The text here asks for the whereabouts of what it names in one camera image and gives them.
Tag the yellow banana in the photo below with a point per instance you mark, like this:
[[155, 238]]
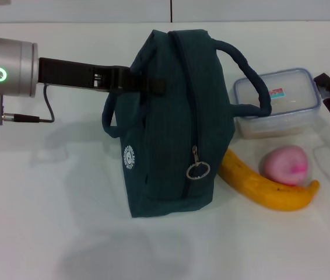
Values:
[[249, 178]]

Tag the dark teal fabric bag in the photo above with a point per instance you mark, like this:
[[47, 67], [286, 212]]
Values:
[[182, 116]]

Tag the pink peach toy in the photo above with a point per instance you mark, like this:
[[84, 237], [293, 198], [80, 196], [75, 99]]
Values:
[[281, 166]]

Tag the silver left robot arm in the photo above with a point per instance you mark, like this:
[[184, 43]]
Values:
[[10, 67]]

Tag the clear plastic food container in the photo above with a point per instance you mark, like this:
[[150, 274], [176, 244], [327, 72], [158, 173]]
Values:
[[293, 90]]

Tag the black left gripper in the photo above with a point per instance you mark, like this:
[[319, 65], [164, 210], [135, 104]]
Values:
[[71, 74]]

